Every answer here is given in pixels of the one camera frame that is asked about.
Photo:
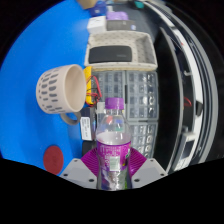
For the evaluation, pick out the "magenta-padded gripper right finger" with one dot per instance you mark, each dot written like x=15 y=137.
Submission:
x=148 y=171

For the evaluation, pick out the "black rectangular device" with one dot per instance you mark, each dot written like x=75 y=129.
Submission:
x=110 y=54

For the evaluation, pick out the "white perforated basket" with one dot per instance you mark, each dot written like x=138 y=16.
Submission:
x=140 y=43

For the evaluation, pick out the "brown cardboard box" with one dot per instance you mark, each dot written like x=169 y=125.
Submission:
x=87 y=3

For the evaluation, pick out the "purple packet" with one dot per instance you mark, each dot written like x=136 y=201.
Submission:
x=117 y=16

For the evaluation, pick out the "dark grey box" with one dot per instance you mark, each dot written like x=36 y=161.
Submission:
x=120 y=25

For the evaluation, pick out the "yellow multimeter with red leads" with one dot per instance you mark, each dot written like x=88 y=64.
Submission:
x=88 y=80

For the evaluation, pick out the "clear purple-capped drink bottle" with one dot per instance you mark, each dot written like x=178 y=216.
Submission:
x=113 y=150

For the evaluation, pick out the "flat black case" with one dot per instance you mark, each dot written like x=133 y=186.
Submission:
x=88 y=148

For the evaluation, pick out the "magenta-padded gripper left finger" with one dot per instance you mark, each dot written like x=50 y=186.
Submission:
x=78 y=171

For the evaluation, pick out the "beige mug with oval pattern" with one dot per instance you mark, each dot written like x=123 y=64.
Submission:
x=53 y=90

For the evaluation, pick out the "dark workbench shelf unit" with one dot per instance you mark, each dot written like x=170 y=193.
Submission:
x=170 y=100

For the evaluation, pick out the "small white labelled box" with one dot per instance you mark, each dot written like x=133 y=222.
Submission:
x=85 y=128

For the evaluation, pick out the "blue box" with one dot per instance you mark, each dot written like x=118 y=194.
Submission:
x=98 y=10

